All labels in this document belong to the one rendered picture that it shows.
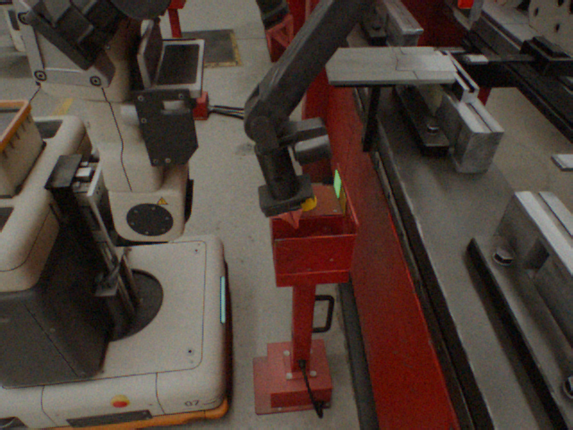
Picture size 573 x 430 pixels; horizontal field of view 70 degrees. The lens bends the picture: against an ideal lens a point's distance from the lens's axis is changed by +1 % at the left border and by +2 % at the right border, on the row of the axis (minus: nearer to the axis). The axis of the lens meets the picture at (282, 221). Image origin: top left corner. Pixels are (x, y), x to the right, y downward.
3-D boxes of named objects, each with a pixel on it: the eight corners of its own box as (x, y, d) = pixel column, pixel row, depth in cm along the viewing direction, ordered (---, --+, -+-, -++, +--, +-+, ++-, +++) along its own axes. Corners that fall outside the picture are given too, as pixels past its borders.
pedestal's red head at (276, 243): (269, 225, 102) (267, 167, 90) (331, 220, 103) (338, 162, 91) (276, 288, 87) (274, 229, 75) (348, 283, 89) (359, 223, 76)
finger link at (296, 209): (310, 235, 80) (300, 201, 73) (275, 244, 80) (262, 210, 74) (304, 211, 85) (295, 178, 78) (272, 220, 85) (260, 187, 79)
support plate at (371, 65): (321, 52, 98) (321, 47, 98) (430, 50, 99) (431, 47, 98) (329, 85, 85) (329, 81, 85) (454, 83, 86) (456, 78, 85)
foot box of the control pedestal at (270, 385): (252, 357, 147) (251, 340, 138) (320, 352, 148) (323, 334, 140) (255, 416, 132) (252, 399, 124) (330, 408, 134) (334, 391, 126)
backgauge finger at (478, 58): (454, 56, 97) (460, 34, 94) (563, 55, 98) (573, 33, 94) (472, 78, 89) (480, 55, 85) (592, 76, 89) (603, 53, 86)
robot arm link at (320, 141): (247, 98, 68) (247, 121, 61) (314, 79, 67) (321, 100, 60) (267, 158, 76) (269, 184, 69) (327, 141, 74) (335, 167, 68)
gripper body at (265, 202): (315, 202, 74) (307, 170, 69) (262, 215, 75) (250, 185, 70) (310, 180, 79) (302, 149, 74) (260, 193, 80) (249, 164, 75)
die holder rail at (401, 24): (367, 12, 158) (371, -17, 152) (382, 11, 159) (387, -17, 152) (396, 64, 122) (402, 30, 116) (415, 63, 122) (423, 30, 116)
